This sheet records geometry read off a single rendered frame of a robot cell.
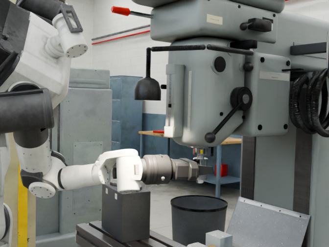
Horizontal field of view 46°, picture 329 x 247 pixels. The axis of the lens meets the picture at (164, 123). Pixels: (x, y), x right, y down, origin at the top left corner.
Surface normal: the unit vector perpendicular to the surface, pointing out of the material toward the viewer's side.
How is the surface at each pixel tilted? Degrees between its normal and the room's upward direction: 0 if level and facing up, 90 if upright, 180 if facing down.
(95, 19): 90
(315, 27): 90
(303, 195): 90
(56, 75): 58
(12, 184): 90
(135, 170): 71
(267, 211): 63
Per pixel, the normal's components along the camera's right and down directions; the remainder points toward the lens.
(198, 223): -0.13, 0.11
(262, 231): -0.70, -0.44
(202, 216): 0.09, 0.12
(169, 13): -0.79, 0.01
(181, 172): 0.32, 0.06
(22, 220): 0.61, 0.06
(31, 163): -0.08, 0.74
